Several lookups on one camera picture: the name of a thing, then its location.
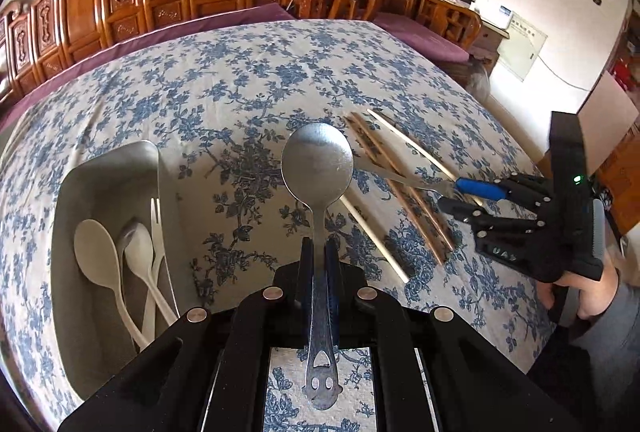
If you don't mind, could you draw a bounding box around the person's right hand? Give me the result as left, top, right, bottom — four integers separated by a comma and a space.
538, 262, 622, 323

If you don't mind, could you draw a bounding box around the person's right forearm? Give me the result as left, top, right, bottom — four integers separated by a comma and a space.
570, 272, 640, 363

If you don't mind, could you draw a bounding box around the brown wooden chopstick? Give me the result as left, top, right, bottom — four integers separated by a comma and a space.
352, 112, 456, 252
344, 113, 446, 267

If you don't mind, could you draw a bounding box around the white wall cable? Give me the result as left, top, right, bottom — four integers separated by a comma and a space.
537, 54, 596, 91

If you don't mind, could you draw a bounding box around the long purple sofa cushion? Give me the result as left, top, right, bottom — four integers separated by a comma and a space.
0, 3, 296, 133

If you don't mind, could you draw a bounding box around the purple armchair cushion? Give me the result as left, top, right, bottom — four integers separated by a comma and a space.
372, 12, 471, 63

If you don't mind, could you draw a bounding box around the white box device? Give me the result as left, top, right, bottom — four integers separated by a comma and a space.
475, 2, 513, 30

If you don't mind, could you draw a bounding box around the rectangular metal container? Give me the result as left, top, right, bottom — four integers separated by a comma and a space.
51, 139, 201, 400

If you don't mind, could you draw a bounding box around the white printed board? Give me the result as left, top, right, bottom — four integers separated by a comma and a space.
495, 11, 548, 83

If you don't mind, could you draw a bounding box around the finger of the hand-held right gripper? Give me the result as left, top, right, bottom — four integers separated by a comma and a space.
438, 198, 547, 237
454, 176, 556, 209

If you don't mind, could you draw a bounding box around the metal fork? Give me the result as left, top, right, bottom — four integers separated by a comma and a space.
353, 160, 483, 205

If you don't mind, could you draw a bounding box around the metal spoon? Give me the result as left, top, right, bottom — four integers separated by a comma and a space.
281, 123, 355, 411

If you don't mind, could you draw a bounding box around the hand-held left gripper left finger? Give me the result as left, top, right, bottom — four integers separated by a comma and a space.
57, 237, 313, 432

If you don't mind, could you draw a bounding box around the wooden cabinet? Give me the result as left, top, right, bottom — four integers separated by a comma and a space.
597, 122, 640, 233

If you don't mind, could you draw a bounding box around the blue floral tablecloth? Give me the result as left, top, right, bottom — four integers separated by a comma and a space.
0, 18, 561, 432

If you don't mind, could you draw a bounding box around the clear plastic bag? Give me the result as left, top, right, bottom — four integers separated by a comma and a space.
465, 59, 493, 103

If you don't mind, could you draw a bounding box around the brown cardboard sheet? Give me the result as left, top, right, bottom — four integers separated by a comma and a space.
576, 71, 640, 178

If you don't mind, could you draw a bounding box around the large white plastic spoon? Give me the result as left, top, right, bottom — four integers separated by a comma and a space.
74, 218, 151, 349

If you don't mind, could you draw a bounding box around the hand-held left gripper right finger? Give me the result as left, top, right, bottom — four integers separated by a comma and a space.
324, 238, 586, 432

